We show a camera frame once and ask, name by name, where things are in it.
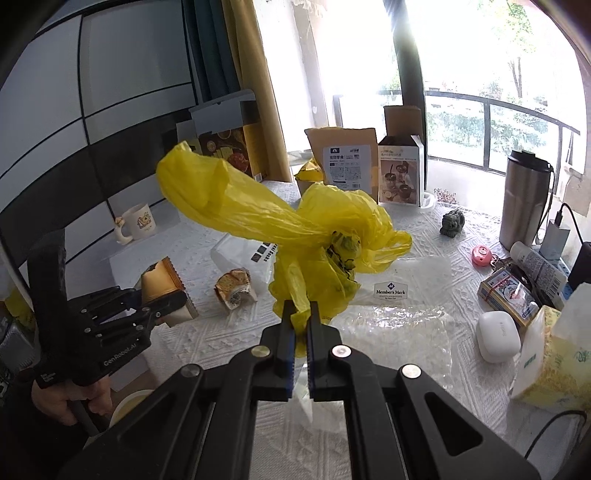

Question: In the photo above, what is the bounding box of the cream cartoon mug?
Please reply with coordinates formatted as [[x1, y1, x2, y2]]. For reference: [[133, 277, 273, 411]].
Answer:
[[113, 204, 157, 246]]

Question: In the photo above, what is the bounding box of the brown cracker box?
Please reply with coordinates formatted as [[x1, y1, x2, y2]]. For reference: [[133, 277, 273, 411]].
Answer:
[[176, 89, 267, 182]]

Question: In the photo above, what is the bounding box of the teal curtain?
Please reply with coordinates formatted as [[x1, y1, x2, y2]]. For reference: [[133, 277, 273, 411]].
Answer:
[[191, 0, 244, 106]]

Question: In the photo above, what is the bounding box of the small yellow card box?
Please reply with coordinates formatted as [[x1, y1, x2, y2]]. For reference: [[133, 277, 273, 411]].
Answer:
[[476, 267, 542, 331]]

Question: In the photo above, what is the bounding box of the yellow curtain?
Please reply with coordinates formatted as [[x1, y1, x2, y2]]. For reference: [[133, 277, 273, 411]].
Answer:
[[221, 0, 297, 180]]

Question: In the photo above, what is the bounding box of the yellow snack packet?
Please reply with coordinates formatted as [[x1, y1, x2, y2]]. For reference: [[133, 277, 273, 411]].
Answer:
[[294, 157, 334, 195]]

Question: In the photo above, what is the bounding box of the brown paper wrapper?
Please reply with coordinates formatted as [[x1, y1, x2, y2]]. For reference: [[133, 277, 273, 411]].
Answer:
[[140, 258, 199, 328]]

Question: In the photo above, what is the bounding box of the black power bank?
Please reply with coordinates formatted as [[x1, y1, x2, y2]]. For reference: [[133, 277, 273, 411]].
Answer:
[[567, 242, 591, 292]]

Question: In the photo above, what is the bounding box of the yellow plastic bag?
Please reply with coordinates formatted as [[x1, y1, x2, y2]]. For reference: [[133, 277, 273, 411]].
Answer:
[[156, 141, 413, 326]]

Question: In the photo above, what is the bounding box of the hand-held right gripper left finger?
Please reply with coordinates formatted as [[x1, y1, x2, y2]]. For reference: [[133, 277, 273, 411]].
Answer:
[[58, 300, 296, 480]]

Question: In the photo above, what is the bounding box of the clear plastic bag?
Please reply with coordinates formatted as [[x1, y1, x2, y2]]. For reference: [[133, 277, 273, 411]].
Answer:
[[295, 255, 457, 402]]

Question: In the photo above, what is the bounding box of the kraft paper pouch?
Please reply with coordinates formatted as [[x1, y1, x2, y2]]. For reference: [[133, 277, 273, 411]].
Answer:
[[304, 126, 380, 195]]

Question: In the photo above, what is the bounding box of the black and white wardrobe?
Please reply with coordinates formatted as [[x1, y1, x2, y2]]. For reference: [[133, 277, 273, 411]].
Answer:
[[0, 0, 205, 282]]

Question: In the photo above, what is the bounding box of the person's left hand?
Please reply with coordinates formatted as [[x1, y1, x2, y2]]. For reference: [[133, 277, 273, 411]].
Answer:
[[31, 376, 114, 426]]

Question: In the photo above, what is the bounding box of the white printed tube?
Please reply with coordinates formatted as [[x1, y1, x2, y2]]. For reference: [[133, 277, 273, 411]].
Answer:
[[510, 241, 568, 297]]

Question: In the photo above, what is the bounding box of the black balcony railing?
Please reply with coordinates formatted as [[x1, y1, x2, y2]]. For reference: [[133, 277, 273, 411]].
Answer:
[[332, 89, 581, 177]]

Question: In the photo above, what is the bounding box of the pale yellow plastic wastebasket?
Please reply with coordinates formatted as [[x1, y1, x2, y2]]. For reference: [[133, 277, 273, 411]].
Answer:
[[109, 388, 156, 428]]

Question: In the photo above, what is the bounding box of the stainless steel tumbler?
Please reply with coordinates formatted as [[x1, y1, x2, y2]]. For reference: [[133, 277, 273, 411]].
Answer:
[[498, 148, 555, 253]]

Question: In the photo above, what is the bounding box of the black cable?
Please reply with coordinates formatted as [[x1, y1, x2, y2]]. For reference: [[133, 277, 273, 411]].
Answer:
[[523, 408, 591, 463]]

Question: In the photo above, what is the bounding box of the white earbuds case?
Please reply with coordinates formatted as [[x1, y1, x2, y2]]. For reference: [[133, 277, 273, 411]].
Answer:
[[477, 311, 522, 364]]

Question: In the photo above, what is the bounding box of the white charger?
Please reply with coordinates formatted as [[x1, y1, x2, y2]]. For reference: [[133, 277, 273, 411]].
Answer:
[[539, 219, 571, 260]]

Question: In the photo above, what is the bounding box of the dark green figurine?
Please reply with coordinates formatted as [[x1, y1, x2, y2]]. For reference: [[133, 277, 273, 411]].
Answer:
[[440, 207, 464, 240]]

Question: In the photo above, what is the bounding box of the yellow tissue box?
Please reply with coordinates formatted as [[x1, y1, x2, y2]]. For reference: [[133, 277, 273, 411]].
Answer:
[[509, 282, 591, 412]]

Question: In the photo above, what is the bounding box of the small open picture carton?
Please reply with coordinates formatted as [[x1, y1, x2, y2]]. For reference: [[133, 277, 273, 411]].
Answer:
[[377, 104, 427, 208]]

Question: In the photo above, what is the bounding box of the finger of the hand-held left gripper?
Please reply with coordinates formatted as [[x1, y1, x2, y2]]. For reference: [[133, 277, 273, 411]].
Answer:
[[99, 294, 188, 343], [69, 285, 145, 320]]

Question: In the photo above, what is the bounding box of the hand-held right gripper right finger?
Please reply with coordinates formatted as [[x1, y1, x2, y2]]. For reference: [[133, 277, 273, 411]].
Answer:
[[307, 300, 541, 480]]

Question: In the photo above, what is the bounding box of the orange white wrapper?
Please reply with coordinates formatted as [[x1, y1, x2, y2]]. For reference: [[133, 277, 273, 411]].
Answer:
[[213, 268, 260, 314]]

